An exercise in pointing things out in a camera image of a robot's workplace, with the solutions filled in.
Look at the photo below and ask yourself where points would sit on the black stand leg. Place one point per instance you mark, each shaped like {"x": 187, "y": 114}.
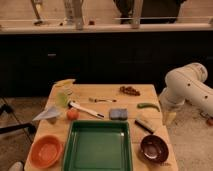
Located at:
{"x": 6, "y": 108}

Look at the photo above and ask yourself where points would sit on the silver fork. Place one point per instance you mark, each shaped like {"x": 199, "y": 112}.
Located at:
{"x": 95, "y": 100}

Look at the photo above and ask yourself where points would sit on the yellow banana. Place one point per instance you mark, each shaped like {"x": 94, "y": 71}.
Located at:
{"x": 62, "y": 83}

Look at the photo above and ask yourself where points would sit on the blue sponge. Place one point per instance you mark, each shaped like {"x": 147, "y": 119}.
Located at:
{"x": 118, "y": 114}

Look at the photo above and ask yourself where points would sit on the green rectangular tray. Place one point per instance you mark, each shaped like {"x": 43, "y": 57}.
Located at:
{"x": 98, "y": 146}

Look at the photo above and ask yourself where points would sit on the green chili pepper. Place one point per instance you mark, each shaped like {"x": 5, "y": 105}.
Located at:
{"x": 148, "y": 105}

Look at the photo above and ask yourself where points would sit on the brown grape cluster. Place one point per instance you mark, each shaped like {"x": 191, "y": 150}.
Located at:
{"x": 129, "y": 91}

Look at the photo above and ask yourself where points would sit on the white object at corner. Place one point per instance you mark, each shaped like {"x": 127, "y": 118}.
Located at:
{"x": 17, "y": 166}

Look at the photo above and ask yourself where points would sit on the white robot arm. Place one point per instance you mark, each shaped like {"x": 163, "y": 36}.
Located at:
{"x": 186, "y": 83}

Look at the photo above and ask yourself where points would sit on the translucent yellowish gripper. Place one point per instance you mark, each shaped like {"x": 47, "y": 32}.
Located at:
{"x": 168, "y": 117}

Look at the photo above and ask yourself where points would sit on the orange tomato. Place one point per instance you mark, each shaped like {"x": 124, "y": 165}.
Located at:
{"x": 72, "y": 114}

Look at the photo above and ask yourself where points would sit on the orange bowl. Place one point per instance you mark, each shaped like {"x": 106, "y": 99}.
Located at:
{"x": 46, "y": 151}

